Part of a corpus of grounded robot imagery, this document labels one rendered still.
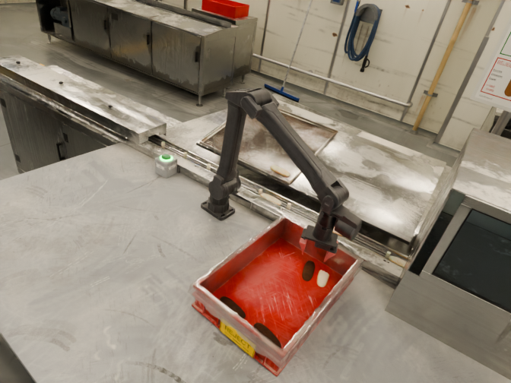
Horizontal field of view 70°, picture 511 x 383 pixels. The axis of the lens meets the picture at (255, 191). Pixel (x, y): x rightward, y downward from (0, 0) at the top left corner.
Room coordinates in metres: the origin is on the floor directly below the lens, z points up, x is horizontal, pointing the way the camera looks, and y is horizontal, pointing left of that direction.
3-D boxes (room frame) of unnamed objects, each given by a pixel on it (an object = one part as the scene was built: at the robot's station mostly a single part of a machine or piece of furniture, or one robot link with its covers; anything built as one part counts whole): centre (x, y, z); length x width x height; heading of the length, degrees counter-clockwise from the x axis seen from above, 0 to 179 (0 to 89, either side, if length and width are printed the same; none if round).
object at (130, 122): (1.85, 1.09, 0.89); 1.25 x 0.18 x 0.09; 63
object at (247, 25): (5.12, 0.79, 0.44); 0.70 x 0.55 x 0.87; 63
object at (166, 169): (1.36, 0.41, 0.84); 0.08 x 0.08 x 0.11; 63
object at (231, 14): (5.12, 0.79, 0.93); 0.51 x 0.36 x 0.13; 67
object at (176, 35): (5.22, 1.86, 0.51); 3.00 x 1.26 x 1.03; 63
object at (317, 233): (0.90, -0.23, 1.01); 0.10 x 0.07 x 0.07; 78
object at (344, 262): (0.79, -0.13, 0.87); 0.49 x 0.34 x 0.10; 148
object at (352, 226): (0.88, -0.27, 1.10); 0.11 x 0.09 x 0.12; 55
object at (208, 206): (1.16, 0.14, 0.86); 0.12 x 0.09 x 0.08; 57
